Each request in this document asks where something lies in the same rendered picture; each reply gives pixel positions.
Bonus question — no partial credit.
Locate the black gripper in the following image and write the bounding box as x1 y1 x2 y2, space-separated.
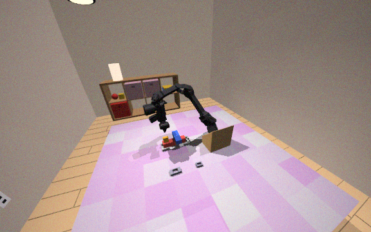
157 111 170 133

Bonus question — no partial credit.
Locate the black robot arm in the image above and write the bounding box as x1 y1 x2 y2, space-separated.
143 83 219 133

